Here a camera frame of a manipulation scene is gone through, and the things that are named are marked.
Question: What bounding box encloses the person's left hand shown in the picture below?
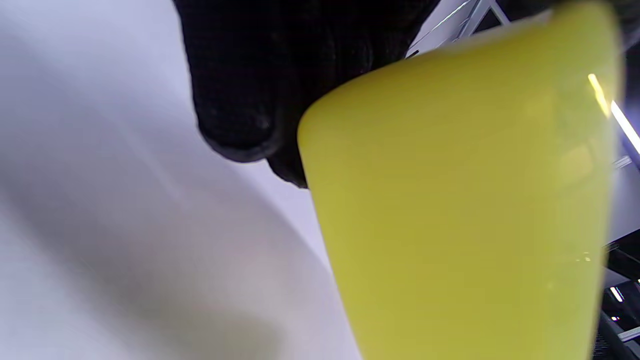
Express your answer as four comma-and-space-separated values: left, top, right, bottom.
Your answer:
172, 0, 441, 188

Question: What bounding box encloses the yellow plastic food container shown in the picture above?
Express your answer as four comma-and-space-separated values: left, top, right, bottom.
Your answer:
297, 0, 623, 360

